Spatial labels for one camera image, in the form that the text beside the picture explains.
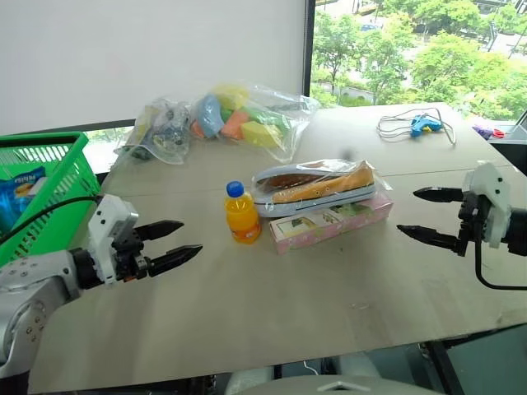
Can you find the clear bag of foam blocks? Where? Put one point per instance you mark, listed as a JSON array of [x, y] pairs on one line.
[[247, 123]]

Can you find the orange juice bottle blue cap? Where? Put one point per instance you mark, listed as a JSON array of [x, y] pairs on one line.
[[243, 220]]

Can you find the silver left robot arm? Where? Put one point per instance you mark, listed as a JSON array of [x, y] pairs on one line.
[[24, 284]]

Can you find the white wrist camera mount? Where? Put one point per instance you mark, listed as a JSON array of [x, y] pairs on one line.
[[496, 205], [108, 220]]

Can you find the white roller blind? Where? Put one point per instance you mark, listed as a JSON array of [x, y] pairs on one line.
[[144, 57]]

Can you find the black table leg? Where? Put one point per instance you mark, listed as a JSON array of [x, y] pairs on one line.
[[444, 370]]

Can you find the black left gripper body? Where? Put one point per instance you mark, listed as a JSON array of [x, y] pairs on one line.
[[129, 257]]

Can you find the clear bag of dark toys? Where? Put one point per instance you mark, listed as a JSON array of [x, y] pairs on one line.
[[169, 123]]

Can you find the blue snack packet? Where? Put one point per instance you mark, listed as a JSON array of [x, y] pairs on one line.
[[20, 187]]

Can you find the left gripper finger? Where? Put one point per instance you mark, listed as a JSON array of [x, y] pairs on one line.
[[175, 258], [162, 229]]

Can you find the canvas shoe in clear bag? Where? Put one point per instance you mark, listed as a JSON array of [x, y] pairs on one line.
[[321, 189]]

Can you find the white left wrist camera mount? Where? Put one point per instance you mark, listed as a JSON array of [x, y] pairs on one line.
[[108, 220]]

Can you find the pink flat cardboard box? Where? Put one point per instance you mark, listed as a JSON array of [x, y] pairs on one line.
[[329, 230]]

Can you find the green plastic basket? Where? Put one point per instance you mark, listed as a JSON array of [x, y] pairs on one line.
[[62, 173]]

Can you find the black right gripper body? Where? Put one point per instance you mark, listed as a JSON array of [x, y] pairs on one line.
[[473, 222]]

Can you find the purple small object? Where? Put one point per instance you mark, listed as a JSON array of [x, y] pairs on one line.
[[482, 131]]

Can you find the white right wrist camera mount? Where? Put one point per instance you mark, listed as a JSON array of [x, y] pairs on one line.
[[496, 205]]

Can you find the black window frame post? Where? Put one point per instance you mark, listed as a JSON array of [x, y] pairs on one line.
[[309, 45]]

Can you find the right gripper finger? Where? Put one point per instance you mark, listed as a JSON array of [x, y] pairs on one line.
[[438, 194], [428, 236]]

